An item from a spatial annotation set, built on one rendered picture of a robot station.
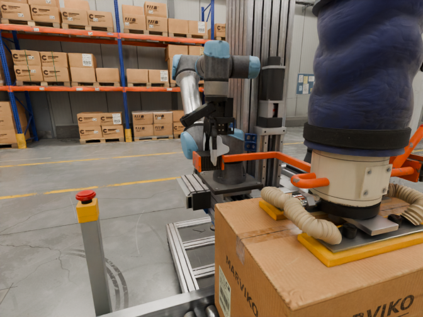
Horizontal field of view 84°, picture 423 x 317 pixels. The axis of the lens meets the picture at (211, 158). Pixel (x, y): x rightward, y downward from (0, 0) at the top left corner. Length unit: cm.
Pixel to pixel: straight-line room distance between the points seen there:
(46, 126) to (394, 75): 901
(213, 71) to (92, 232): 76
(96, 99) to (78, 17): 245
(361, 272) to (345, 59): 42
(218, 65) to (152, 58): 824
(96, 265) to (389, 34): 117
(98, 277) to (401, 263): 104
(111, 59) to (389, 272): 872
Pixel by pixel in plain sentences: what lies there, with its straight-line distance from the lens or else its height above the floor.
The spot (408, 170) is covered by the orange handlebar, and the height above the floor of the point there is 121.
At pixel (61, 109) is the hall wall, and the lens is 906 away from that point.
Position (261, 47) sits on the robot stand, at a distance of 123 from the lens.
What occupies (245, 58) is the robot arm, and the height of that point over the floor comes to 152.
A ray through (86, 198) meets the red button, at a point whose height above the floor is 103.
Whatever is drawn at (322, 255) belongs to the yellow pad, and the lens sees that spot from 57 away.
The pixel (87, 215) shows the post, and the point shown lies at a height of 96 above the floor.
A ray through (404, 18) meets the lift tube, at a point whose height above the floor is 154.
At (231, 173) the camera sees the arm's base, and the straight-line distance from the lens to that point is 99.
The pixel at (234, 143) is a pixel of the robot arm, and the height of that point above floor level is 121.
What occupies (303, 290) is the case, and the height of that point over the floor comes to 107.
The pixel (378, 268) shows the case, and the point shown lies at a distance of 61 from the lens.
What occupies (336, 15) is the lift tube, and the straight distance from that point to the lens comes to 61.
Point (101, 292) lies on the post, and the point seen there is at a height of 59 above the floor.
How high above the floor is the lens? 141
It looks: 15 degrees down
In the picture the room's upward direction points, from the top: straight up
